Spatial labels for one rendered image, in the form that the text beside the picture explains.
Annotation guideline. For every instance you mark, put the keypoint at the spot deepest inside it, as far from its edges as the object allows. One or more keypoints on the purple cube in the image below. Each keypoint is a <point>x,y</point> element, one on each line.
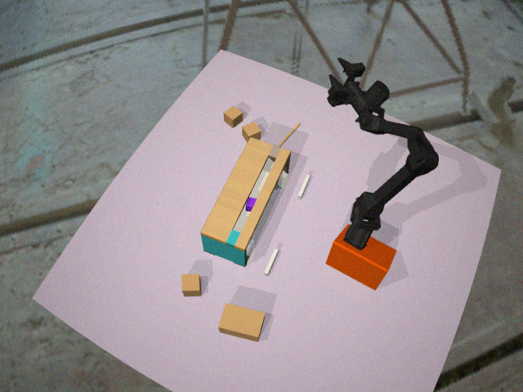
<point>250,203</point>

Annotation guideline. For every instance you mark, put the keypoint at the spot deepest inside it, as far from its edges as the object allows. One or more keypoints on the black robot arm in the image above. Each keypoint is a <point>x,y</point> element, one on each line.
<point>422,158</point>

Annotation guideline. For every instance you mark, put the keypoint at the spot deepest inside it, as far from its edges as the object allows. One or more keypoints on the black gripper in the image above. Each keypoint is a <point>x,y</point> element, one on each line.
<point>352,71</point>

